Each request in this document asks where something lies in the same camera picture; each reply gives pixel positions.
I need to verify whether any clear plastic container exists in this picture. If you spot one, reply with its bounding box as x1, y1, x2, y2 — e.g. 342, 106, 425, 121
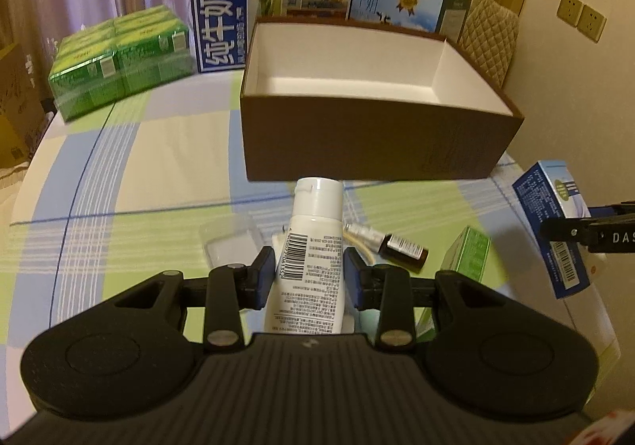
199, 214, 264, 269

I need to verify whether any blue white medicine box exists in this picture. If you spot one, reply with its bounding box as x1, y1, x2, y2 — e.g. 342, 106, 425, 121
512, 160, 608, 299

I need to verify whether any dark brown spray bottle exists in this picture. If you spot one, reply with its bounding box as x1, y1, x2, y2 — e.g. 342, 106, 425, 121
343, 222, 428, 273

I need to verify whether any beige quilted chair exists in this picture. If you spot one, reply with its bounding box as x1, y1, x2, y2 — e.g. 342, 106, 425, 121
458, 0, 520, 87

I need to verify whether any white lotion tube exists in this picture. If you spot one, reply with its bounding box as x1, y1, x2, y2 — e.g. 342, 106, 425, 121
264, 177, 344, 334

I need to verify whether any beige wall socket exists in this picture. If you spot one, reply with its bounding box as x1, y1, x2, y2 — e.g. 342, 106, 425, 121
556, 0, 583, 28
577, 4, 607, 43

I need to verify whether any green medicine box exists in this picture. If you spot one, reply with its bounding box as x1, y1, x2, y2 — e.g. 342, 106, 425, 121
416, 225, 491, 341

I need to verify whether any mint green handheld fan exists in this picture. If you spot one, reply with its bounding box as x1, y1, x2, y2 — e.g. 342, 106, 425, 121
355, 310, 380, 342

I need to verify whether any green shrink-wrapped box pack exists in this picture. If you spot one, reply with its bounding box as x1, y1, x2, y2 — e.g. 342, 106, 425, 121
48, 5, 194, 122

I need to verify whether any light blue milk carton box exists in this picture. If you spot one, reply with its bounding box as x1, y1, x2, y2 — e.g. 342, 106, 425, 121
350, 0, 471, 43

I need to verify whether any plaid tablecloth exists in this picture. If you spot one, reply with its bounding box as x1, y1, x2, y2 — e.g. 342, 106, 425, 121
1, 73, 620, 433

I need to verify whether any brown cardboard storage box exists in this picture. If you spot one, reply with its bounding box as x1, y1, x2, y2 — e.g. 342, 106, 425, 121
240, 17, 523, 181

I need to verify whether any white cube USB charger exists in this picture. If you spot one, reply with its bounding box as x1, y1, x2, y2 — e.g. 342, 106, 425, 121
271, 225, 289, 261

